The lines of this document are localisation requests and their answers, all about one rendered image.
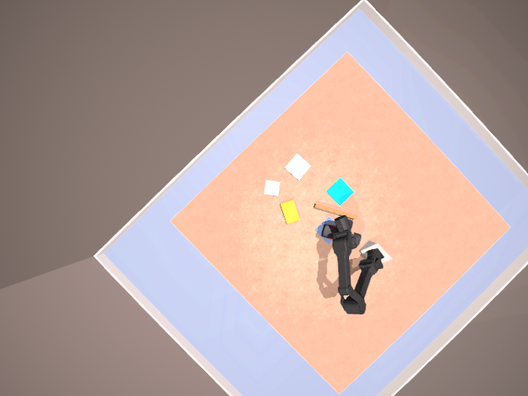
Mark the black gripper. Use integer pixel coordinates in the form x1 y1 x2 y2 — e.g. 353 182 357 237
321 224 361 247

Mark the yellow flat rectangle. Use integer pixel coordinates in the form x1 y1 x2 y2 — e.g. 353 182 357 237
280 200 300 224

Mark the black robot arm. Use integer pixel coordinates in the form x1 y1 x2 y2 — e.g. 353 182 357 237
332 215 384 315

